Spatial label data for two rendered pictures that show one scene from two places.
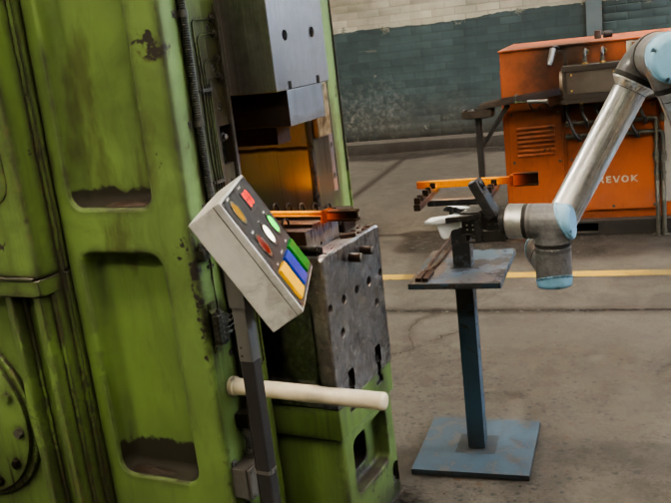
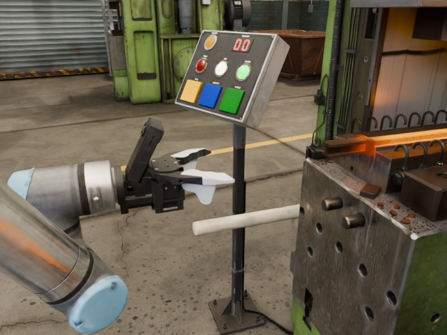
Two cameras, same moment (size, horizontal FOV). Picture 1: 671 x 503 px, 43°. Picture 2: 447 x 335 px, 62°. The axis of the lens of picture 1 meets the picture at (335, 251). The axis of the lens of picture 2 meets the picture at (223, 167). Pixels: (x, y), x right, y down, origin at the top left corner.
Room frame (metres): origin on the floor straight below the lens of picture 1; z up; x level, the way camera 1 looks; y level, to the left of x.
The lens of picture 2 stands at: (2.68, -0.75, 1.27)
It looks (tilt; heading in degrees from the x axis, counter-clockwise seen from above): 23 degrees down; 134
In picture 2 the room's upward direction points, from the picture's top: straight up
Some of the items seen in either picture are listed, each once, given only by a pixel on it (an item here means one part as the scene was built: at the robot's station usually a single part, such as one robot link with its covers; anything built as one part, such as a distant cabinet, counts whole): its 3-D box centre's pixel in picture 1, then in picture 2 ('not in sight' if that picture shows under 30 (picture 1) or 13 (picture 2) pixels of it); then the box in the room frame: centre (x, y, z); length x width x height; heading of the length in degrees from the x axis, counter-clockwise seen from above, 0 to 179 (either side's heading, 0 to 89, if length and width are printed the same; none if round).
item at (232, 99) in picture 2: (297, 255); (232, 101); (1.92, 0.09, 1.01); 0.07 x 0.05 x 0.07; 177
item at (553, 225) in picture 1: (549, 222); (49, 195); (2.08, -0.54, 0.98); 0.12 x 0.09 x 0.10; 62
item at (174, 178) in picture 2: not in sight; (181, 176); (2.21, -0.37, 1.00); 0.09 x 0.05 x 0.02; 26
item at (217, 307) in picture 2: not in sight; (235, 305); (1.83, 0.22, 0.05); 0.22 x 0.22 x 0.09; 62
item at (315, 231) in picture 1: (260, 231); (431, 147); (2.46, 0.21, 0.96); 0.42 x 0.20 x 0.09; 62
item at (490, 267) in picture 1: (463, 267); not in sight; (2.76, -0.43, 0.68); 0.40 x 0.30 x 0.02; 160
